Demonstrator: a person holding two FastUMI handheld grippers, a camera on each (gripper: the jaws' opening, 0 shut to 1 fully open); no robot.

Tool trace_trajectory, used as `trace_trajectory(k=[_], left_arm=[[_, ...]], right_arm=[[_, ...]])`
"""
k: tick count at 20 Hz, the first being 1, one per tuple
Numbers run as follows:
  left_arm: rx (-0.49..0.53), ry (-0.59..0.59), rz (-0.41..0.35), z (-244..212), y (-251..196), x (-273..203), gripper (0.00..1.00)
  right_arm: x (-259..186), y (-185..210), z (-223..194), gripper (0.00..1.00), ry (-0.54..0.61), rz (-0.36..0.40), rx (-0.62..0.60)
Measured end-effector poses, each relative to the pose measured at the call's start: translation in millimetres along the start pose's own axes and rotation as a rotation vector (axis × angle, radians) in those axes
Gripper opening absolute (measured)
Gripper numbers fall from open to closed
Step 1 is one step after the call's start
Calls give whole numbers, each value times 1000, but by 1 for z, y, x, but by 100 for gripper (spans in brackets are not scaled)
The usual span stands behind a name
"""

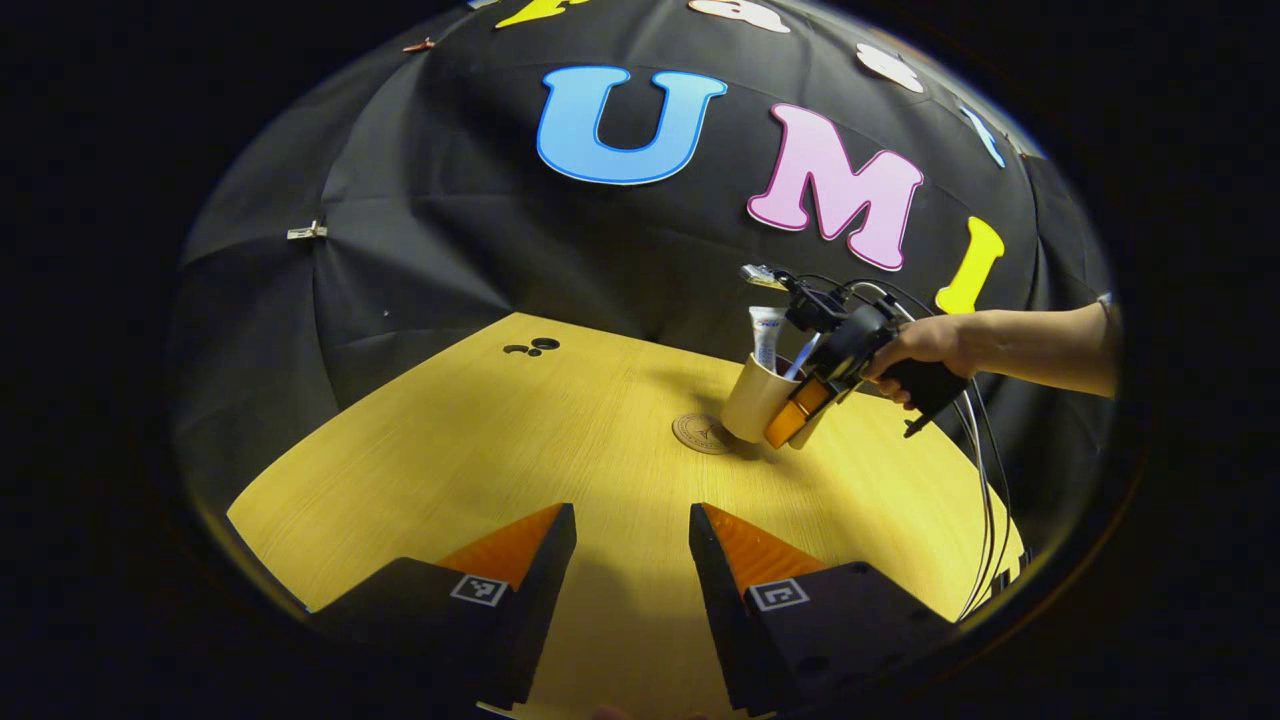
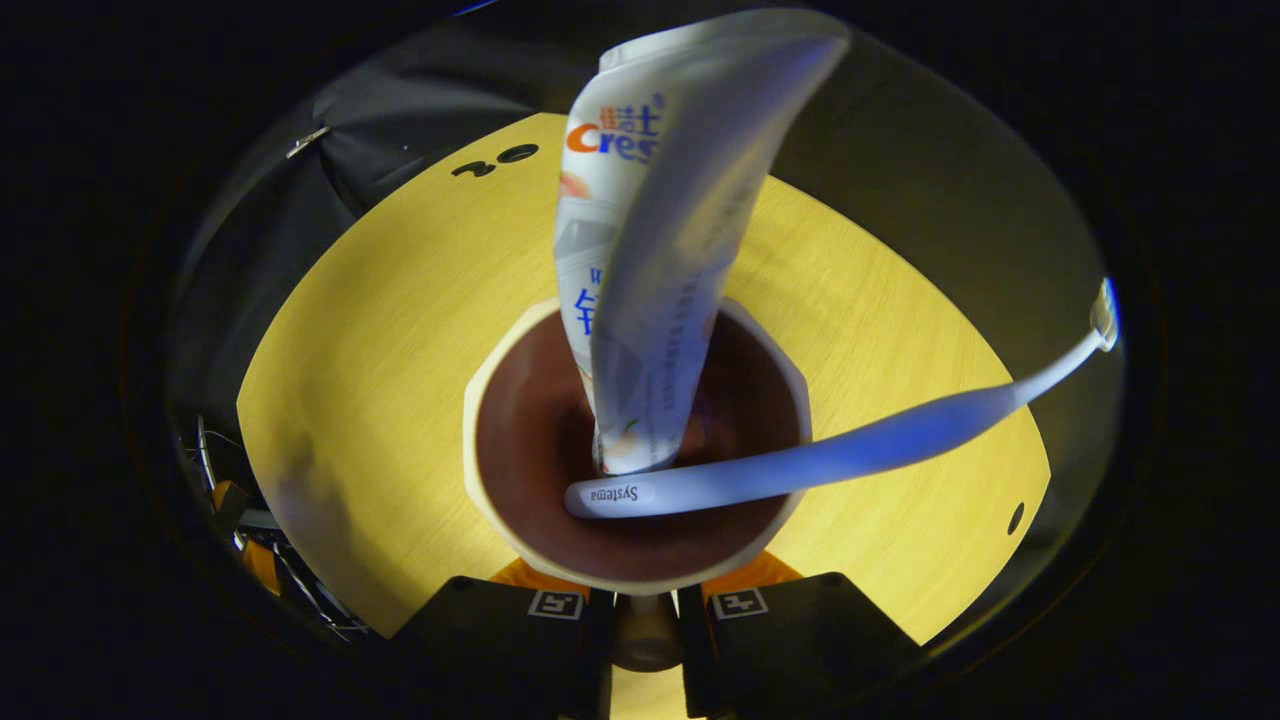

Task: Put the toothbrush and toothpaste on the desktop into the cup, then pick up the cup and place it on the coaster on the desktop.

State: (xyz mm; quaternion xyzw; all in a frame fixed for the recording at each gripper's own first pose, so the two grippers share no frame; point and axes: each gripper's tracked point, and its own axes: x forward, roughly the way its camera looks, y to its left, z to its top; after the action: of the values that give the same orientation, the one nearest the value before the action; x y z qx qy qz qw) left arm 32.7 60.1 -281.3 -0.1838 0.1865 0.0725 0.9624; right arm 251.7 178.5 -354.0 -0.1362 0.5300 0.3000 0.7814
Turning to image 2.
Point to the small silver clip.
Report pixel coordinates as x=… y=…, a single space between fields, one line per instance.
x=308 y=141

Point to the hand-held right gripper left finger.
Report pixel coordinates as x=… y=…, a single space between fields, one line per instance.
x=500 y=650

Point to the white toothpaste tube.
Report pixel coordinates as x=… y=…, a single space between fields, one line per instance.
x=660 y=250

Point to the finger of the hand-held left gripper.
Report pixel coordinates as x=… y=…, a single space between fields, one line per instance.
x=230 y=496
x=263 y=568

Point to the black backdrop cloth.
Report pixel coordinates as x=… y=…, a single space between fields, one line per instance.
x=950 y=180

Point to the beige cup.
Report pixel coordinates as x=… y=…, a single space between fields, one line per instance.
x=530 y=450

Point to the light blue toothbrush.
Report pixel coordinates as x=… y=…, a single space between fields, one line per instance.
x=850 y=455

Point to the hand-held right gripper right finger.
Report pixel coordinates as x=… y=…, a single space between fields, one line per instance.
x=800 y=640

